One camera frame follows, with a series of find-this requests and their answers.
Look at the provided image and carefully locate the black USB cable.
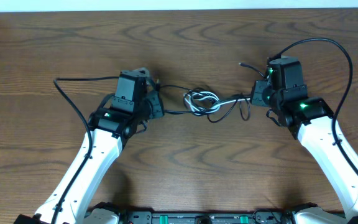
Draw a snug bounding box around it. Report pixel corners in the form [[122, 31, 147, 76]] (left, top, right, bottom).
[[155, 62, 265, 124]]

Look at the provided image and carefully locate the white USB cable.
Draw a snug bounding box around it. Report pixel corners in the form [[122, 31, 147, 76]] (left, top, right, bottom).
[[183, 90, 251, 113]]

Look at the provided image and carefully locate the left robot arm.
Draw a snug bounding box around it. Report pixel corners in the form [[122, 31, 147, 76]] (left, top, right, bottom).
[[15, 68, 164, 223]]

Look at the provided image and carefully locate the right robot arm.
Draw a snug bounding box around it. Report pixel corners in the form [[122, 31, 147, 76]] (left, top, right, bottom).
[[250, 57, 358, 223]]

